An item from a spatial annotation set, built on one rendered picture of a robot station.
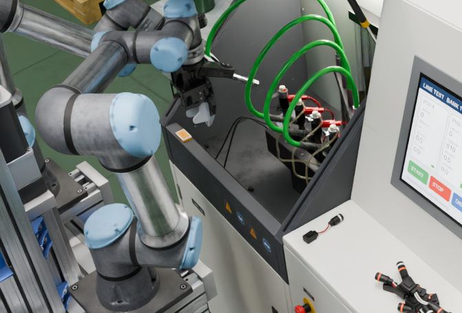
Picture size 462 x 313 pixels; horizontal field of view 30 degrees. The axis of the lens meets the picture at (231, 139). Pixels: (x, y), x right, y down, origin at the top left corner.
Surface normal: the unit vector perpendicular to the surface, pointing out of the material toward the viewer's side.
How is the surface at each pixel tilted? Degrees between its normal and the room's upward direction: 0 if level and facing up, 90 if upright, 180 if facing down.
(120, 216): 8
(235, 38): 90
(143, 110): 83
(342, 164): 90
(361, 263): 0
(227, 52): 90
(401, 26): 76
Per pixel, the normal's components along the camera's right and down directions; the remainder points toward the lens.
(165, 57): -0.19, 0.63
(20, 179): 0.61, 0.42
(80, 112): -0.22, -0.37
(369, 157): -0.86, 0.22
